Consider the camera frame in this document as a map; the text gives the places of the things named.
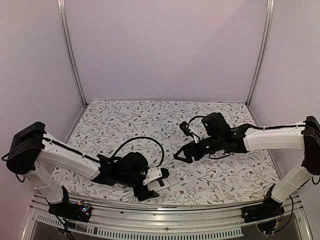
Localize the floral patterned table mat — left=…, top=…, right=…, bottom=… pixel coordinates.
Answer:
left=67, top=100, right=279, bottom=205

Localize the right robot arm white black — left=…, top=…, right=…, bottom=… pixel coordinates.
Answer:
left=173, top=112, right=320, bottom=218

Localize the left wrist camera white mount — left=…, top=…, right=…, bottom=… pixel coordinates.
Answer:
left=142, top=167, right=170, bottom=186

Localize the white remote control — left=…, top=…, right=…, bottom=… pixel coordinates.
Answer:
left=147, top=178, right=179, bottom=195

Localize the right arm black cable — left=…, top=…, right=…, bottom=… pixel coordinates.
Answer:
left=187, top=115, right=307, bottom=132

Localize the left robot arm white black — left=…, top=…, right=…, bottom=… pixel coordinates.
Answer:
left=1, top=121, right=165, bottom=217

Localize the right aluminium frame post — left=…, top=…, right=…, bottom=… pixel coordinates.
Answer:
left=245, top=0, right=275, bottom=109

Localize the aluminium frame post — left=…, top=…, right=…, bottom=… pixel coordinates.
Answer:
left=245, top=0, right=275, bottom=109
left=56, top=0, right=88, bottom=107

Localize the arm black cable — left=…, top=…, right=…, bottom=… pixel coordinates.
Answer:
left=187, top=115, right=307, bottom=132
left=111, top=136, right=165, bottom=168

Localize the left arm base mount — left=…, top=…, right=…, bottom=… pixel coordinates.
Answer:
left=48, top=186, right=92, bottom=223

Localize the aluminium front rail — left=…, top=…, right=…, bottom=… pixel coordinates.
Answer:
left=21, top=193, right=315, bottom=240

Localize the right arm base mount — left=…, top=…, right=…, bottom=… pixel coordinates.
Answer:
left=241, top=184, right=285, bottom=235

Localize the left aluminium frame post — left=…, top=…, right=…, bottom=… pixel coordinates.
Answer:
left=56, top=0, right=88, bottom=107

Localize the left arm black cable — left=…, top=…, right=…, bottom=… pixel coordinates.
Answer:
left=111, top=136, right=165, bottom=168

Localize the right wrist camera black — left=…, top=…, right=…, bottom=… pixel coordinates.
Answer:
left=179, top=121, right=201, bottom=143

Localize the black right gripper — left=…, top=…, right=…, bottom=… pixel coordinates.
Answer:
left=172, top=135, right=223, bottom=165

